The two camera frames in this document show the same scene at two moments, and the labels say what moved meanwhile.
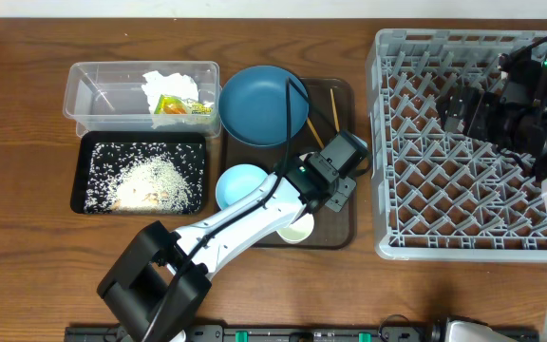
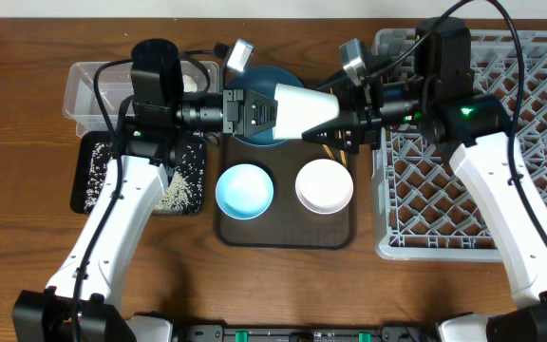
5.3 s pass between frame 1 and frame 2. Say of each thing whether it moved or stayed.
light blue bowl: stayed
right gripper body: moved
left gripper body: moved
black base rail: stayed
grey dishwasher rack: stayed
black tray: stayed
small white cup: moved
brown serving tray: stayed
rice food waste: stayed
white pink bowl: moved
